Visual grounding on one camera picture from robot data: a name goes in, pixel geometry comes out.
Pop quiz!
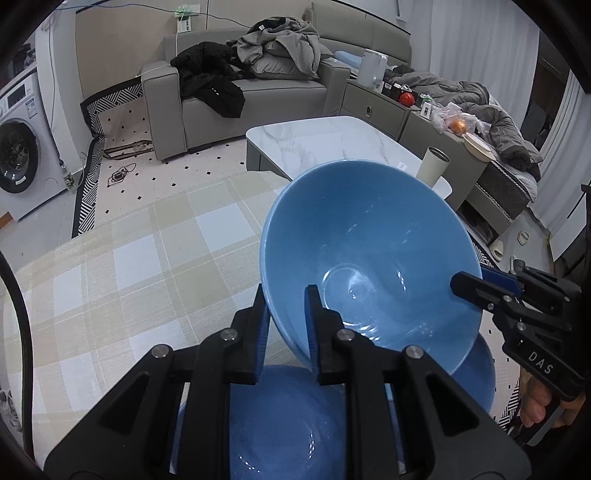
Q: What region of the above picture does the person's right hand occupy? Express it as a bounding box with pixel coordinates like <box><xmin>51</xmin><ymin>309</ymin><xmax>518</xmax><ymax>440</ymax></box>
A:
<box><xmin>519</xmin><ymin>375</ymin><xmax>578</xmax><ymax>430</ymax></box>

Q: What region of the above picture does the grey side cabinet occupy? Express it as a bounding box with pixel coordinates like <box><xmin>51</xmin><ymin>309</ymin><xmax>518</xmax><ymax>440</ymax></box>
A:
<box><xmin>339</xmin><ymin>80</ymin><xmax>530</xmax><ymax>244</ymax></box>

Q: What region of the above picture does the plaid tablecloth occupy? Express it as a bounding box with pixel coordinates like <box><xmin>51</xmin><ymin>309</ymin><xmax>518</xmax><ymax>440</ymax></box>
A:
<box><xmin>17</xmin><ymin>172</ymin><xmax>286</xmax><ymax>463</ymax></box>

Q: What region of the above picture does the white tumbler cup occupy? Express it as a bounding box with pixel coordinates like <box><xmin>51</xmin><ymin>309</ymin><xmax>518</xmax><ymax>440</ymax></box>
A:
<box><xmin>416</xmin><ymin>146</ymin><xmax>451</xmax><ymax>188</ymax></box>

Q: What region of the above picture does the plastic bottle on floor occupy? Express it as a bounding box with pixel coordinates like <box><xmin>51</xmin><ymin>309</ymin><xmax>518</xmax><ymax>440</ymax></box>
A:
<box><xmin>59</xmin><ymin>160</ymin><xmax>74</xmax><ymax>190</ymax></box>

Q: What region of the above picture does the white washing machine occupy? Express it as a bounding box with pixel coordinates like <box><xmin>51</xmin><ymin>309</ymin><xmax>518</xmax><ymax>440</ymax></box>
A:
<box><xmin>0</xmin><ymin>66</ymin><xmax>66</xmax><ymax>221</ymax></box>

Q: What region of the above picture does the black jacket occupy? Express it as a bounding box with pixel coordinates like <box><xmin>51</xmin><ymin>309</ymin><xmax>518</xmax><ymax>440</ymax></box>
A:
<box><xmin>170</xmin><ymin>41</ymin><xmax>245</xmax><ymax>119</ymax></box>

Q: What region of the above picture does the white marble coffee table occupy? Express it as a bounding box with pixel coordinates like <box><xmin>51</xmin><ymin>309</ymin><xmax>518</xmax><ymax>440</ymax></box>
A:
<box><xmin>244</xmin><ymin>115</ymin><xmax>454</xmax><ymax>200</ymax></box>

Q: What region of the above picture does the blue bowl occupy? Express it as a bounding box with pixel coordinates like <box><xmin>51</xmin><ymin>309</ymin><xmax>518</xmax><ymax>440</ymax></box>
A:
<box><xmin>259</xmin><ymin>160</ymin><xmax>481</xmax><ymax>373</ymax></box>
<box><xmin>452</xmin><ymin>334</ymin><xmax>496</xmax><ymax>412</ymax></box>
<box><xmin>171</xmin><ymin>359</ymin><xmax>393</xmax><ymax>479</ymax></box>

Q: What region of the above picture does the grey jacket pile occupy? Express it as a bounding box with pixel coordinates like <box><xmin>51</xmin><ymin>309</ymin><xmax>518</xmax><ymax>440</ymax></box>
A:
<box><xmin>235</xmin><ymin>17</ymin><xmax>332</xmax><ymax>80</ymax></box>

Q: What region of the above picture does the grey sofa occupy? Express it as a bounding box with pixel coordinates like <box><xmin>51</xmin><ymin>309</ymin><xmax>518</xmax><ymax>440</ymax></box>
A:
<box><xmin>141</xmin><ymin>1</ymin><xmax>412</xmax><ymax>161</ymax></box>

